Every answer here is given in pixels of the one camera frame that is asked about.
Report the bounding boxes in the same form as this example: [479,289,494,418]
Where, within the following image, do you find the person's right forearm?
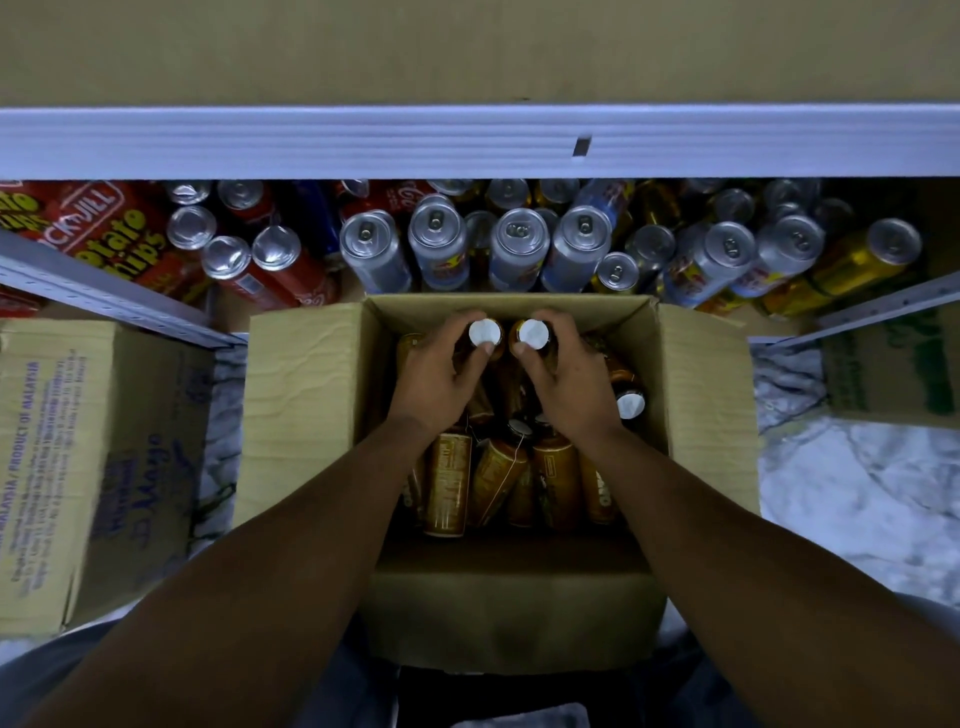
[577,420,960,728]

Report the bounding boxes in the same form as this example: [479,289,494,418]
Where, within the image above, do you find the plain brown carton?
[819,297,960,434]

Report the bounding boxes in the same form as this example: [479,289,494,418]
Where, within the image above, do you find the bottles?
[393,322,656,540]

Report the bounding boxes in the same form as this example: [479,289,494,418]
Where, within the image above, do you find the person's left forearm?
[30,412,462,728]

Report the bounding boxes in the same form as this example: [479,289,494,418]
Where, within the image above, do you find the person's grey trousers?
[0,618,395,728]

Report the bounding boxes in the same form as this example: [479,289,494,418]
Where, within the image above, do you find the large red chips packet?
[0,180,207,305]

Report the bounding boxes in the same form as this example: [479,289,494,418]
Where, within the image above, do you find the person's left hand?
[387,310,498,441]

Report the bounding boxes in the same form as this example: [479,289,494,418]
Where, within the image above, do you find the printed cardboard carton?
[0,313,216,641]

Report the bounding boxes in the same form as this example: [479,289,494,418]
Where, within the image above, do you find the golden Oatside bottle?
[510,315,557,362]
[459,315,506,362]

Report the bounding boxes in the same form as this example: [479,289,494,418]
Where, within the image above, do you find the white metal shelving rack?
[0,0,960,356]

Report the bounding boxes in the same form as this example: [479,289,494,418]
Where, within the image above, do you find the brown cardboard box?
[231,291,764,675]

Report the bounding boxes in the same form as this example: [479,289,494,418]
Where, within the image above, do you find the person's right hand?
[507,307,626,449]

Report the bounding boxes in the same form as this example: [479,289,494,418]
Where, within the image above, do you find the row of silver cans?
[157,177,926,318]

